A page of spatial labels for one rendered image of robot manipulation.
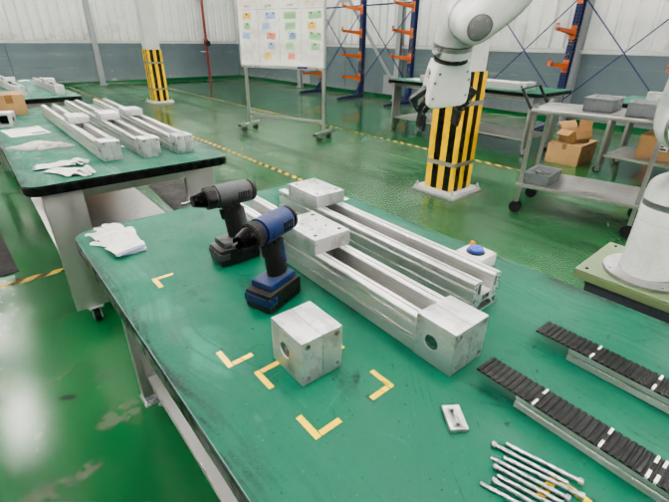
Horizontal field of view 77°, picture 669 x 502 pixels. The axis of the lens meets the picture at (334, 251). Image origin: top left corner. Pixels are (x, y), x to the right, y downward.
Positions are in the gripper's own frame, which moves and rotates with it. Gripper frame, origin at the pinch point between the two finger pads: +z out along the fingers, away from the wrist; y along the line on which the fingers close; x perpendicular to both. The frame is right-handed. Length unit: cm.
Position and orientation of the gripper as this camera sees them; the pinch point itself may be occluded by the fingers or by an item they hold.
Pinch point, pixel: (437, 123)
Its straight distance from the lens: 109.8
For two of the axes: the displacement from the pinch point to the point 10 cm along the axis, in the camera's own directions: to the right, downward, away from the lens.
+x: -2.8, -6.7, 6.9
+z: -0.1, 7.2, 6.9
